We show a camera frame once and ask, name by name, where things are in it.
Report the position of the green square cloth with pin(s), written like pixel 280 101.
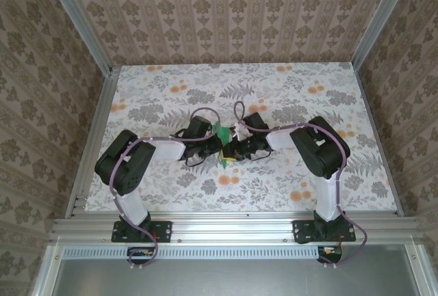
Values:
pixel 226 135

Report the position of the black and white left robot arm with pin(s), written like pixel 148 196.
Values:
pixel 123 169

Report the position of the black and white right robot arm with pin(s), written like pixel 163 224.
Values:
pixel 321 152

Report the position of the grey sheet metal panel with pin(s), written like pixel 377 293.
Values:
pixel 232 279

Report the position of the floral patterned table cover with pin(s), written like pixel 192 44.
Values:
pixel 260 190

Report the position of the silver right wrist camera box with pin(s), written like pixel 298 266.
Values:
pixel 241 133

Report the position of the long aluminium mounting rail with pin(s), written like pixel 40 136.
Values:
pixel 232 227

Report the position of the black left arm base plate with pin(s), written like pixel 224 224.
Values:
pixel 161 231

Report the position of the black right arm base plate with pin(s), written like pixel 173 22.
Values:
pixel 302 231

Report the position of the aluminium table side rail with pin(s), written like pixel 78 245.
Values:
pixel 99 121

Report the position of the slanted aluminium frame post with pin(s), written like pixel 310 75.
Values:
pixel 383 19
pixel 78 19

